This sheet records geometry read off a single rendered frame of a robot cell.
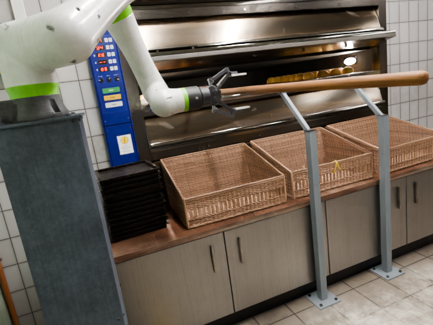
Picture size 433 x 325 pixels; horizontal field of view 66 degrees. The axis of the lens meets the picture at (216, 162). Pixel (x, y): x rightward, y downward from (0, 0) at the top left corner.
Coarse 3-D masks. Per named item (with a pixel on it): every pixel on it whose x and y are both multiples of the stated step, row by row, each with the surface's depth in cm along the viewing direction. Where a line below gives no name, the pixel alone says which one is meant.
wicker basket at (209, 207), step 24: (240, 144) 211; (168, 168) 196; (192, 168) 200; (216, 168) 205; (240, 168) 210; (264, 168) 191; (168, 192) 191; (192, 192) 199; (216, 192) 160; (240, 192) 165; (264, 192) 193; (192, 216) 158; (216, 216) 162
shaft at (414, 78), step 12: (408, 72) 69; (420, 72) 66; (276, 84) 115; (288, 84) 108; (300, 84) 102; (312, 84) 97; (324, 84) 92; (336, 84) 88; (348, 84) 84; (360, 84) 80; (372, 84) 77; (384, 84) 74; (396, 84) 72; (408, 84) 69; (420, 84) 67
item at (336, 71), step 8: (312, 72) 259; (320, 72) 249; (328, 72) 252; (336, 72) 253; (344, 72) 259; (352, 72) 261; (272, 80) 288; (280, 80) 277; (288, 80) 269; (296, 80) 255
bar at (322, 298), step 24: (240, 96) 170; (360, 96) 191; (384, 120) 178; (312, 144) 163; (384, 144) 181; (312, 168) 166; (384, 168) 184; (312, 192) 170; (384, 192) 188; (312, 216) 174; (384, 216) 191; (384, 240) 195; (384, 264) 199
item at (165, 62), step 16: (240, 48) 190; (256, 48) 193; (272, 48) 197; (288, 48) 204; (304, 48) 213; (320, 48) 222; (336, 48) 233; (160, 64) 182; (176, 64) 189; (192, 64) 196
